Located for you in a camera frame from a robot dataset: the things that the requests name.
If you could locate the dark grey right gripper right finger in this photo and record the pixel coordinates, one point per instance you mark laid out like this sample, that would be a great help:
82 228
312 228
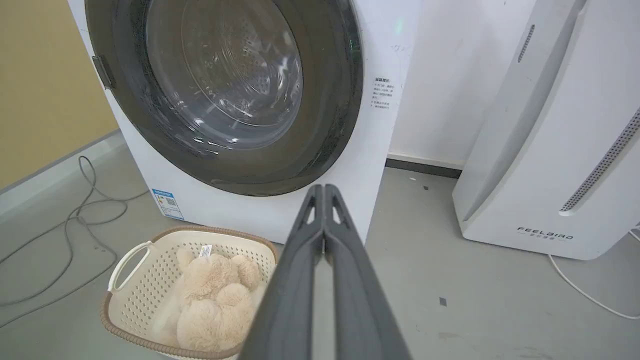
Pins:
360 300

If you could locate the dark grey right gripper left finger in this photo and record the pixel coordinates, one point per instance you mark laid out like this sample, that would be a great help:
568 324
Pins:
287 300

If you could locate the white front-load washing machine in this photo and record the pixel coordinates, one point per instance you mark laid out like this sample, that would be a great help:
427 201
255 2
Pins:
280 115

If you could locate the round dark washing machine door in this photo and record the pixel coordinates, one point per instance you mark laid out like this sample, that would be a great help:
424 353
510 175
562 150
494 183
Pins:
230 95

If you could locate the beige plush teddy bear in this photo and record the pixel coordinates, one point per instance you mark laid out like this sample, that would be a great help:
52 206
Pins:
215 300

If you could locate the cream perforated laundry basket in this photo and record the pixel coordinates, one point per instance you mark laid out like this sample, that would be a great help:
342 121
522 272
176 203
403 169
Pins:
150 285

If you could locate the white Feelbird air purifier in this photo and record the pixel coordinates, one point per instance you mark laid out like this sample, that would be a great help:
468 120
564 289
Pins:
555 140

